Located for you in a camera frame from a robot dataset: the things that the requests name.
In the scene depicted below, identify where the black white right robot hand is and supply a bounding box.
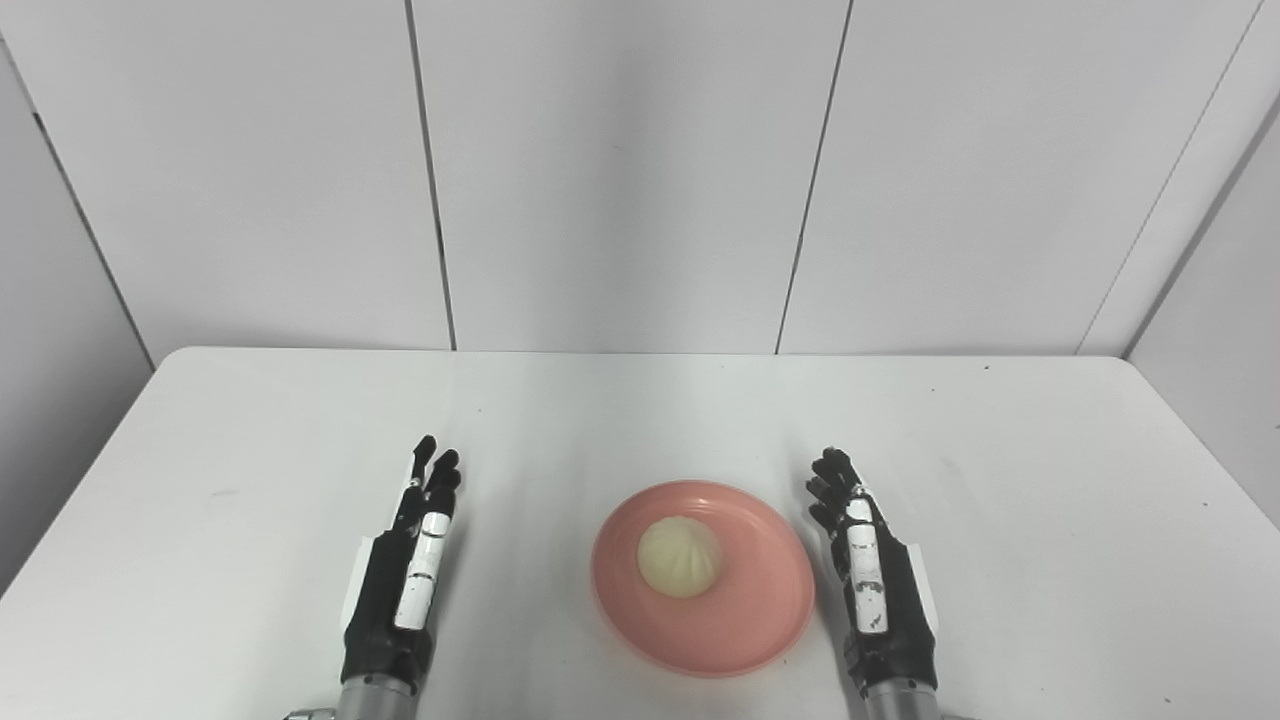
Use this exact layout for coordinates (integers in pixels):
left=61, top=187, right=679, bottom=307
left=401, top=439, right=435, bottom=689
left=805, top=446, right=942, bottom=698

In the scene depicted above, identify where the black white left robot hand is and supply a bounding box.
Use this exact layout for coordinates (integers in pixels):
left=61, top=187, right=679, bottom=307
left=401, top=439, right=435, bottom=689
left=339, top=434, right=464, bottom=693

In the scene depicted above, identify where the pink round plate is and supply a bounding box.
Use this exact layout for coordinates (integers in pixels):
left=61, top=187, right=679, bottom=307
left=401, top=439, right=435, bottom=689
left=589, top=479, right=817, bottom=680

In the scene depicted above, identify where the pale yellow steamed bun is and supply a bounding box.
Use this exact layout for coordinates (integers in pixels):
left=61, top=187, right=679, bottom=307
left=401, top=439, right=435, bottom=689
left=636, top=515, right=726, bottom=601

